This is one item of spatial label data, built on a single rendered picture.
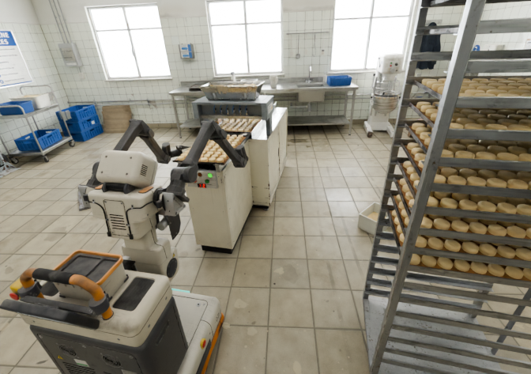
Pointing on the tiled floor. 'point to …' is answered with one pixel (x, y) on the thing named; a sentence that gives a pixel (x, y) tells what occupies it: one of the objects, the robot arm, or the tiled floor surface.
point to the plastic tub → (369, 218)
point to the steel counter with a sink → (303, 85)
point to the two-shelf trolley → (37, 129)
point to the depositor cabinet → (268, 160)
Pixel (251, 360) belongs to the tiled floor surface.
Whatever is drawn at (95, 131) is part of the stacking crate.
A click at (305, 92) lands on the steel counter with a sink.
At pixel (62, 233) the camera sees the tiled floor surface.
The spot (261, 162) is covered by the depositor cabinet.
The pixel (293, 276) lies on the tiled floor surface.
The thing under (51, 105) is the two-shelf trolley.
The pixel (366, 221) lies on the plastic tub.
